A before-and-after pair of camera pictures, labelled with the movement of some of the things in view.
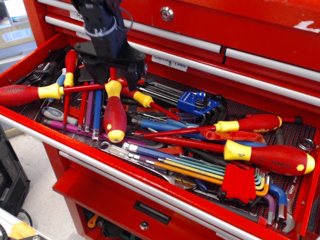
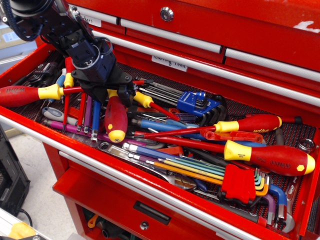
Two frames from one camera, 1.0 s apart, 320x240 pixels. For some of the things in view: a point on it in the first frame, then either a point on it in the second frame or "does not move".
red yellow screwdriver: x=115 y=112 does not move
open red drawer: x=250 y=167 does not move
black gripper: x=111 y=48 → x=97 y=68
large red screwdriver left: x=11 y=94 does not move
